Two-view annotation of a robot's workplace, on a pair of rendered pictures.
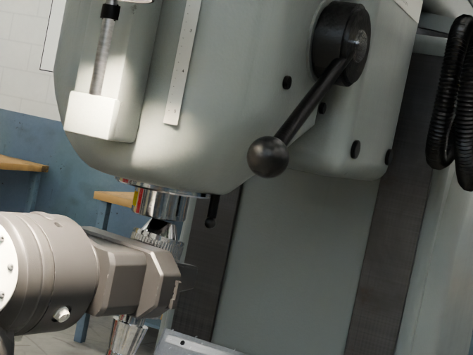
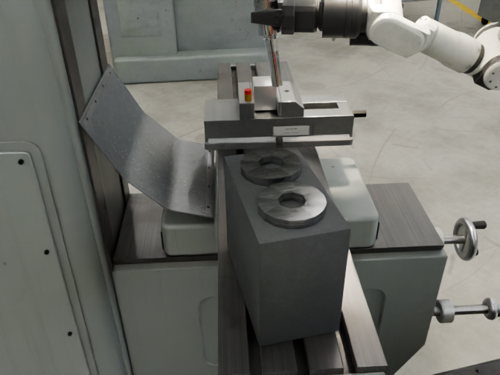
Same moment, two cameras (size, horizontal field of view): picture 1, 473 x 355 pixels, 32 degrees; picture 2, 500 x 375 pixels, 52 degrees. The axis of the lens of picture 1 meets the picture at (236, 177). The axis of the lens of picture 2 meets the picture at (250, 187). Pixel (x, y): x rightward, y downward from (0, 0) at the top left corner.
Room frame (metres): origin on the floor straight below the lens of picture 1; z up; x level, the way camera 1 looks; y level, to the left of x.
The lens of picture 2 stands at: (1.22, 0.98, 1.51)
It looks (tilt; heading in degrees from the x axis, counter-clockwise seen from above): 33 degrees down; 243
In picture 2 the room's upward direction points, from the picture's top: 1 degrees counter-clockwise
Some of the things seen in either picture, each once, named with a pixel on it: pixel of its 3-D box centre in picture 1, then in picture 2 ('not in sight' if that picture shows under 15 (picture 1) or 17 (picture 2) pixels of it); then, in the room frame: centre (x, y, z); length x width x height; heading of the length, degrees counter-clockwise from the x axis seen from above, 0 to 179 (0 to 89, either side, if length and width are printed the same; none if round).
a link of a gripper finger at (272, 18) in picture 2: not in sight; (266, 18); (0.73, 0.09, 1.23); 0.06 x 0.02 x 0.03; 146
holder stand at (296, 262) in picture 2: not in sight; (279, 236); (0.91, 0.46, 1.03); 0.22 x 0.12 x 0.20; 77
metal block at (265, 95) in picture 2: not in sight; (264, 93); (0.68, -0.01, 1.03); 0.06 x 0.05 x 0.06; 66
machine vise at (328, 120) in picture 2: not in sight; (277, 112); (0.65, 0.00, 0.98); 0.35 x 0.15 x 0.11; 156
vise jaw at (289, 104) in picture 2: not in sight; (288, 98); (0.63, 0.01, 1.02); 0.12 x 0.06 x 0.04; 66
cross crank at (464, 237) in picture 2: not in sight; (452, 239); (0.26, 0.26, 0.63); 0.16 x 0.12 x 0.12; 156
